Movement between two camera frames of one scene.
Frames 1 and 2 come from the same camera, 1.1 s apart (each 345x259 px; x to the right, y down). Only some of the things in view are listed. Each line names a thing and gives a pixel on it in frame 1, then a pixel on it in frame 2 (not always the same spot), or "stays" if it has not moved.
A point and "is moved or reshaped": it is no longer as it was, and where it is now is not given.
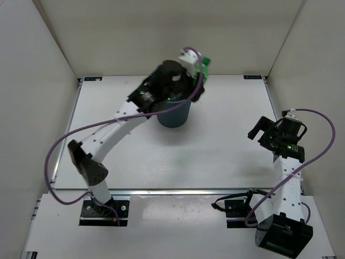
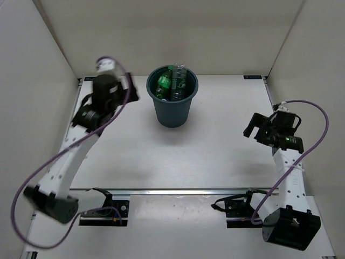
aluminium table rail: x=160 y=192 stays
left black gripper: x=189 y=80 to x=132 y=96
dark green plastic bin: x=176 y=118 stays
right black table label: x=253 y=77 stays
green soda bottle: x=206 y=61 is moved or reshaped
